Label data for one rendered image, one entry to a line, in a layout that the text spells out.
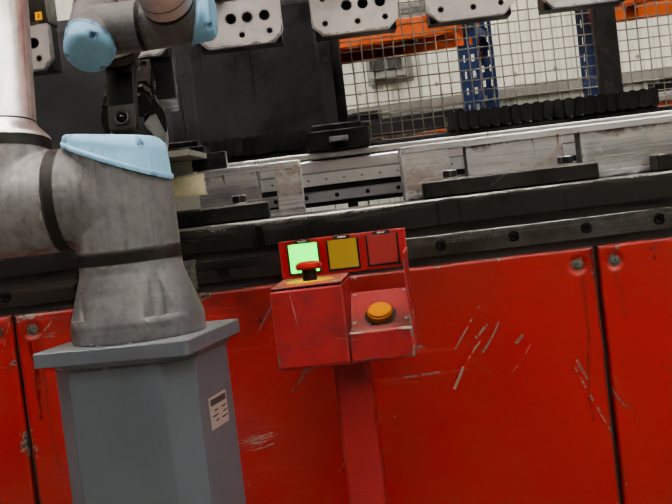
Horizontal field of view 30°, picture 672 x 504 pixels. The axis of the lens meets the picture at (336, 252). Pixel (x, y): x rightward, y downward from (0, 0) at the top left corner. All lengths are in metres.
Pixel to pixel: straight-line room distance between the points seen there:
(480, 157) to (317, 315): 0.54
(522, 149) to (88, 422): 1.09
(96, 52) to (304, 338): 0.51
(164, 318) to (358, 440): 0.60
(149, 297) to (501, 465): 0.93
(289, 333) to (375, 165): 0.70
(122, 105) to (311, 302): 0.45
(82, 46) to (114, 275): 0.55
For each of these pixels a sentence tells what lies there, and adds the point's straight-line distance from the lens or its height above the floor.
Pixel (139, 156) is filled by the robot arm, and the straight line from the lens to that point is 1.38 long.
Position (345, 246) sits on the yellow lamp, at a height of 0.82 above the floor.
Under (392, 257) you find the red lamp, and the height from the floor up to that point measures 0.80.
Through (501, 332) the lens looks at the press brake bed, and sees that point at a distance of 2.10.
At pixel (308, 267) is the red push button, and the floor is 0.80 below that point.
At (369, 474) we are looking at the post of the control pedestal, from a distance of 1.90.
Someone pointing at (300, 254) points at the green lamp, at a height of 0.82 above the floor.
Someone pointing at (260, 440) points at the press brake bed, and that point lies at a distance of 2.12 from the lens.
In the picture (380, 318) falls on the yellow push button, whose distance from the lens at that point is 1.86.
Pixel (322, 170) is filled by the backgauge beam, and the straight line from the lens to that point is 2.44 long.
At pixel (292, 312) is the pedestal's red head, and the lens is 1.81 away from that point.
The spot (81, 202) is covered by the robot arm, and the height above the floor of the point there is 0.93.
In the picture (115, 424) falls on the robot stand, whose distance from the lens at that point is 1.38.
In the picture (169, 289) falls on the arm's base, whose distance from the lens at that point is 1.38.
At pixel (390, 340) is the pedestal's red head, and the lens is 1.81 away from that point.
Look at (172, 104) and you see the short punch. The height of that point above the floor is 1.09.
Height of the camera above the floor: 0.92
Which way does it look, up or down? 3 degrees down
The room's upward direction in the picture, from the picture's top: 7 degrees counter-clockwise
